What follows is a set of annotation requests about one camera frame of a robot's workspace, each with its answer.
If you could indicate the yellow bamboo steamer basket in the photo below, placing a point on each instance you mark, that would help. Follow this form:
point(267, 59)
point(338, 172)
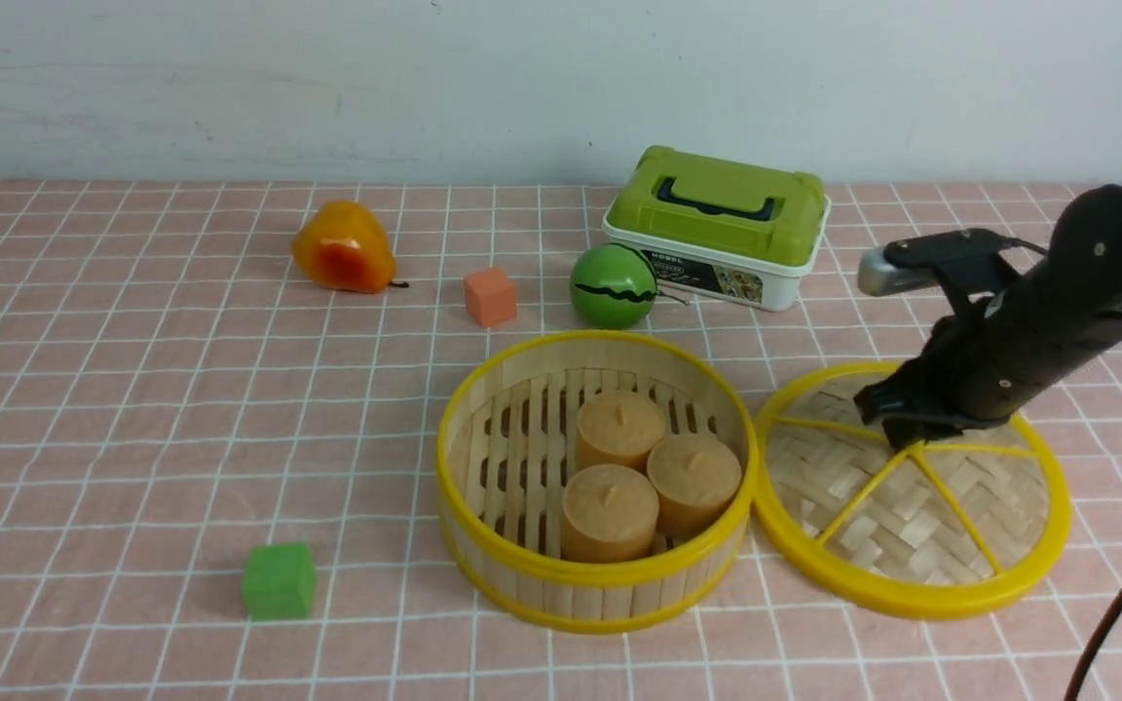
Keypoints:
point(505, 451)

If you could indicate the green white plastic toolbox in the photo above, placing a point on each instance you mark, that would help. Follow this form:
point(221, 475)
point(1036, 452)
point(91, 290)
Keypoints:
point(745, 233)

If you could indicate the pink checkered tablecloth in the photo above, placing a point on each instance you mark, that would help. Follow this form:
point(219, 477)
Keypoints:
point(174, 392)

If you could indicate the yellow woven bamboo steamer lid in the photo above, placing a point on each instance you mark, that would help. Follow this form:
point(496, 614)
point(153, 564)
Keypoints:
point(940, 530)

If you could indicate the green toy watermelon ball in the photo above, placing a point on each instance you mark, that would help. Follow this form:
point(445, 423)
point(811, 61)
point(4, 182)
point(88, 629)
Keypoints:
point(613, 286)

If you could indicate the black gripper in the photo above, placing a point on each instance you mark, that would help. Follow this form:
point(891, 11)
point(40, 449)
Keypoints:
point(988, 365)

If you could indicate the tan toy bun back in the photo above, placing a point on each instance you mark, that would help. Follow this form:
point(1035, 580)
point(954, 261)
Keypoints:
point(618, 427)

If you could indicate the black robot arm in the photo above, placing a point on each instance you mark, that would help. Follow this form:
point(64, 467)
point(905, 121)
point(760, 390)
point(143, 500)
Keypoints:
point(1084, 256)

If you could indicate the tan toy bun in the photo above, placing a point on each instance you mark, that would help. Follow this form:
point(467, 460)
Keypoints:
point(609, 515)
point(696, 477)
point(618, 427)

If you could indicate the tan toy bun right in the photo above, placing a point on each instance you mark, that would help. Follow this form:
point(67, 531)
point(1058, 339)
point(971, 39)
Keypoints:
point(696, 477)

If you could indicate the orange foam cube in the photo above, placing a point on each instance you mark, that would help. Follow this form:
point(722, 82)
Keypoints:
point(490, 297)

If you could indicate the green foam cube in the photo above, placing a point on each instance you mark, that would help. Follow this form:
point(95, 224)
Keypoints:
point(280, 582)

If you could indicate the tan toy bun front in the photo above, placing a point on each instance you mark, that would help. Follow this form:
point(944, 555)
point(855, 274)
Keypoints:
point(609, 515)

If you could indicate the orange yellow toy pear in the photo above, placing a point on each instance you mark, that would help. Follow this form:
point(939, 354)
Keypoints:
point(344, 247)

